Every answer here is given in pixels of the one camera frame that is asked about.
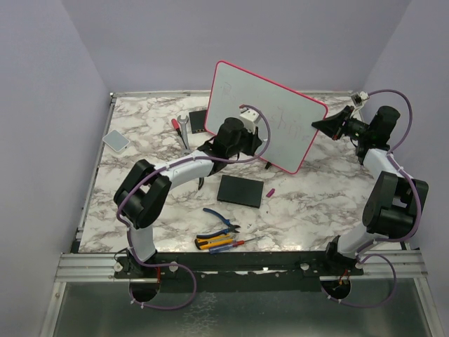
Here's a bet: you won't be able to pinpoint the small white square box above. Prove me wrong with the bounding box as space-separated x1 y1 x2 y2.
102 130 130 153

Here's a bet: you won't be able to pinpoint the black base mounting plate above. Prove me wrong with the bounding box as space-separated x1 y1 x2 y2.
114 251 363 293

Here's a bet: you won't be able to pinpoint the yellow black utility knife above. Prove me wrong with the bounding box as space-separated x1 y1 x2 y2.
194 234 234 251

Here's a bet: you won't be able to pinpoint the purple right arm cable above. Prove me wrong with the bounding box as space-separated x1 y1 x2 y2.
326 88 422 309

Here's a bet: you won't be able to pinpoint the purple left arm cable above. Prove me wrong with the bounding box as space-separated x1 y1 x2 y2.
116 103 272 311

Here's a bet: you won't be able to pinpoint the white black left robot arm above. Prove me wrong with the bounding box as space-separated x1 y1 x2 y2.
114 117 262 277

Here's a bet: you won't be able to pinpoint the blue handled cutting pliers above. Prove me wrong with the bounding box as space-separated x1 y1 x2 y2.
203 208 240 233

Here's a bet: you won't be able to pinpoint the red blue screwdriver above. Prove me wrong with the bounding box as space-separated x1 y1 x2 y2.
208 237 261 254

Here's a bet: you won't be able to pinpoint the red handled wrench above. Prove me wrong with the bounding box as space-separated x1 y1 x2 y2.
171 115 192 155

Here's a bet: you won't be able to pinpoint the black flat network switch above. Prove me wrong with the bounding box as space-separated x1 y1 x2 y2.
217 175 264 209

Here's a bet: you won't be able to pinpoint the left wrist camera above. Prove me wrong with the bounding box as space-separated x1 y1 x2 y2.
239 105 261 134

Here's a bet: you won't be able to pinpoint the pink framed whiteboard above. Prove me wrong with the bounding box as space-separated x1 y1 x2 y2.
205 60 328 174

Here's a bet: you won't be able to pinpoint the black handled wire stripper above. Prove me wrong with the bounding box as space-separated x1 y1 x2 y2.
198 177 204 191

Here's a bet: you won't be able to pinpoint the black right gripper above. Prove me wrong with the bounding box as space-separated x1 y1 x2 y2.
312 106 371 142

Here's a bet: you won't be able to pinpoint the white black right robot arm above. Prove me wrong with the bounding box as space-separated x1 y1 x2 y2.
312 106 429 275

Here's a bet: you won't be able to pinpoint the black rear network switch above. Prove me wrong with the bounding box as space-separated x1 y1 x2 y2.
189 110 207 134

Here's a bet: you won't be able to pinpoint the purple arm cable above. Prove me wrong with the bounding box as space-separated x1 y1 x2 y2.
116 103 272 311
326 88 422 309

